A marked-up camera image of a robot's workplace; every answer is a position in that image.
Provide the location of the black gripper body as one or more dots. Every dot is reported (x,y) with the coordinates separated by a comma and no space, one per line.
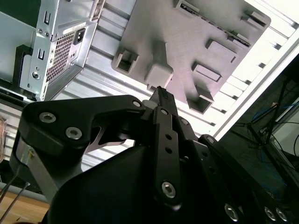
(105,198)

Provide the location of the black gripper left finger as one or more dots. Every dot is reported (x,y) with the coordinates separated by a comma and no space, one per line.
(105,106)

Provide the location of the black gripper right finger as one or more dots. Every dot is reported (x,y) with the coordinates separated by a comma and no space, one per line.
(219,154)

